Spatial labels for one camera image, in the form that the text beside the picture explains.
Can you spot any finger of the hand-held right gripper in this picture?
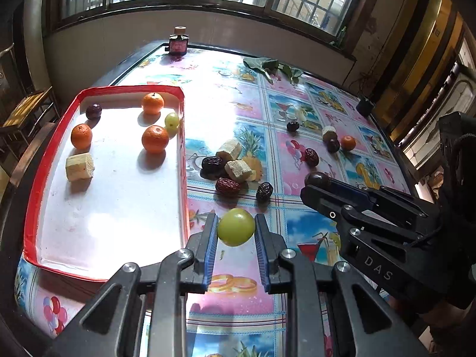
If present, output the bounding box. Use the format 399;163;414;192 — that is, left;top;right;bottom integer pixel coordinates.
327;178;436;218
300;183;417;248

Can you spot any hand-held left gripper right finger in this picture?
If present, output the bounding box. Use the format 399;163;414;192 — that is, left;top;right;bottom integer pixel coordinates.
255;214;432;357

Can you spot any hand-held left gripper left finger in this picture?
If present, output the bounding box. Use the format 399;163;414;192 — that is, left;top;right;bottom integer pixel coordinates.
45;212;220;357

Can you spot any red tray white inside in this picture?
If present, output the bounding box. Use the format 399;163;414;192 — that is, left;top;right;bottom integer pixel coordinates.
22;85;190;282

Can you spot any small black pot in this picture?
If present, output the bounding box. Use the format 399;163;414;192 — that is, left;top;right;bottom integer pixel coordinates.
356;97;374;117

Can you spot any green leaf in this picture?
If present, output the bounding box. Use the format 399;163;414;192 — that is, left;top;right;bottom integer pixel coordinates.
279;66;303;84
243;57;279;84

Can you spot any brown wooden door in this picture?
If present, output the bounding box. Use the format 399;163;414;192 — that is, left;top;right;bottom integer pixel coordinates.
372;0;476;145

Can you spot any dark red bottle wooden cap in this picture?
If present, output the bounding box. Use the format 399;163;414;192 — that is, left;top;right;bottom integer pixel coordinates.
168;25;190;57

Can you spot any wooden chair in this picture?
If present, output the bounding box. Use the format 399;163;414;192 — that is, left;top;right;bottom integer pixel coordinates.
0;43;62;145

